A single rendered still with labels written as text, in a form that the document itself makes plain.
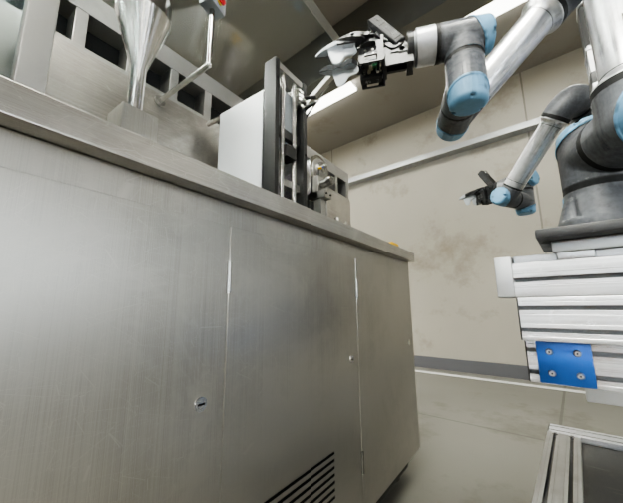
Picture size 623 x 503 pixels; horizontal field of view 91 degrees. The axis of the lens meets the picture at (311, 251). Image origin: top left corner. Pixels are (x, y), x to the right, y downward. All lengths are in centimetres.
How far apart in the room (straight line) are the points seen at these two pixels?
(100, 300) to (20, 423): 14
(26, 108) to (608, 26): 90
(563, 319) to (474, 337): 285
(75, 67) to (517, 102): 371
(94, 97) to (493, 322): 343
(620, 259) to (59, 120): 90
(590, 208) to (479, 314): 285
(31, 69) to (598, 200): 94
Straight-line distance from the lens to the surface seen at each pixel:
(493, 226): 365
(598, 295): 81
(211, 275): 55
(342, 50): 81
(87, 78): 127
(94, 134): 48
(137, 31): 110
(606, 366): 85
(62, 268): 46
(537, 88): 411
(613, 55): 83
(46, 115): 47
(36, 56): 57
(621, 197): 83
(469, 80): 74
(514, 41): 97
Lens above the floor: 67
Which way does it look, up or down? 10 degrees up
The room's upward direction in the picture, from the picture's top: straight up
